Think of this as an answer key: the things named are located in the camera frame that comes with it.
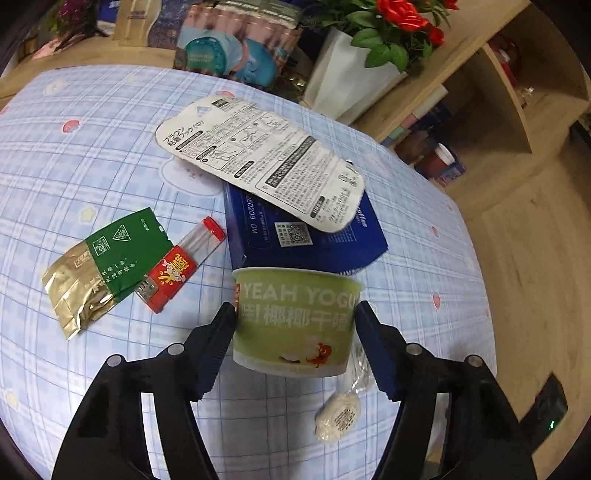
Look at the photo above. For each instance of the white printed blister card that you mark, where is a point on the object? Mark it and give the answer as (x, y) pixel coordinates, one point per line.
(258, 152)

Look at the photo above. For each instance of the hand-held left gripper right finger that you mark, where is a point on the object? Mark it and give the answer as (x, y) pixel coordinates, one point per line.
(374, 350)

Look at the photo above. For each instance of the clear plastic spoon wrapper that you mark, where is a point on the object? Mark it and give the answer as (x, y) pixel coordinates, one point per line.
(361, 376)

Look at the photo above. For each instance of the brown cup with white cup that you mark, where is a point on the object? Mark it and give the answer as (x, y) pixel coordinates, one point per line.
(436, 161)

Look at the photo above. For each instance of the green gold tea sachet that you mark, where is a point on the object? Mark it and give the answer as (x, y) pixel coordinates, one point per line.
(120, 249)

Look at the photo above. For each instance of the wooden shelf unit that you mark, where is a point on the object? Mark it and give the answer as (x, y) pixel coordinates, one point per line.
(498, 92)

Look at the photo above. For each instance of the dark blue cartoon box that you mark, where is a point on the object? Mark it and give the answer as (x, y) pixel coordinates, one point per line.
(438, 121)

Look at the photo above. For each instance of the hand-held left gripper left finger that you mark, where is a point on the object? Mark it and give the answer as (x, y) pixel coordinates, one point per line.
(212, 355)

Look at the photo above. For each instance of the purple flowers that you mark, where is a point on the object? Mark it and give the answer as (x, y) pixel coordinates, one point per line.
(74, 8)

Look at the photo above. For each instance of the round white packet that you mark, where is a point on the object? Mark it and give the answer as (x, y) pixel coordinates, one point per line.
(337, 417)

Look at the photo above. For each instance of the black printed pack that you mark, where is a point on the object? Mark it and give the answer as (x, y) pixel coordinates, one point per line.
(258, 11)

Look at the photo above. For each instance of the brown translucent cup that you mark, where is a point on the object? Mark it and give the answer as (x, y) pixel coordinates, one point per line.
(413, 147)

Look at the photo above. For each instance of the green yogurt cup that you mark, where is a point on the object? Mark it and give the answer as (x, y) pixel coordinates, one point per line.
(295, 323)

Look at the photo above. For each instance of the clear packet with red cap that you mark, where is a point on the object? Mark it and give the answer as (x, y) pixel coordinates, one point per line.
(203, 237)

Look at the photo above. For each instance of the pink teal snack bag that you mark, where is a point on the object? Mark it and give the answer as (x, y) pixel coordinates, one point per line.
(231, 50)

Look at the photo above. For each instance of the dark blue coffee box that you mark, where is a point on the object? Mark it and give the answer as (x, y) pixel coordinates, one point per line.
(258, 244)

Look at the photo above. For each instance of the purple box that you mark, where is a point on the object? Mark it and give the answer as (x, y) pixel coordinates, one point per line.
(451, 173)

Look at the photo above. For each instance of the blue checked tablecloth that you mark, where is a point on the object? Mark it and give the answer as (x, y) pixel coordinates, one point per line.
(92, 138)

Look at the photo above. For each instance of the black power strip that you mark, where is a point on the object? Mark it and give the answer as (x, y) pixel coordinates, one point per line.
(545, 408)

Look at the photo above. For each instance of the pink blossom arrangement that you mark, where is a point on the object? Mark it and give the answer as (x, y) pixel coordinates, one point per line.
(46, 48)

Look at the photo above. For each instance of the stack of pastel paper cups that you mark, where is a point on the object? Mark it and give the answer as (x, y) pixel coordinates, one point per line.
(429, 104)

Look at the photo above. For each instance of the red rose plant white pot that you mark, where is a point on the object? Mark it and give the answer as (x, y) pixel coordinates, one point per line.
(351, 60)

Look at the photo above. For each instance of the silver blue gift box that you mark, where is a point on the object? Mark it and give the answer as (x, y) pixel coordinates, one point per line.
(131, 23)

